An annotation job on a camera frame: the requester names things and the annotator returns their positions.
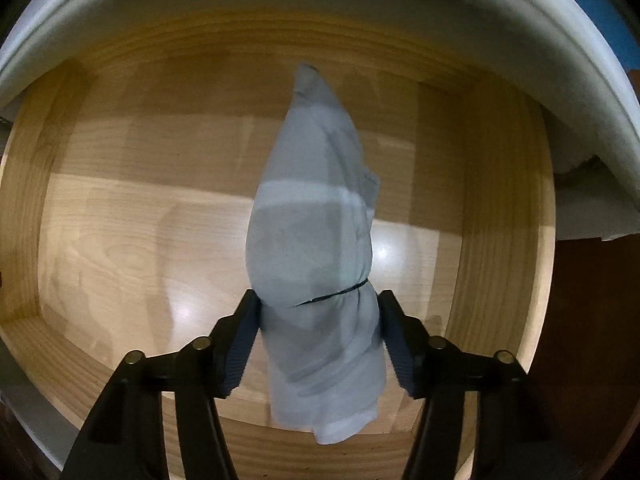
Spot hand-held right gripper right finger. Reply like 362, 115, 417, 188
377, 290, 583, 480

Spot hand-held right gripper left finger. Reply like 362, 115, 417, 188
60, 289, 262, 480

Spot light grey underwear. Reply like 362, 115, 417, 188
244, 62, 387, 446

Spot grey wooden drawer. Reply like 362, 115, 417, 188
0, 10, 558, 480

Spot patterned white cabinet cover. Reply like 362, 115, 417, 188
552, 155, 640, 242

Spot blue foam mat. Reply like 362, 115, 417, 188
555, 0, 640, 71

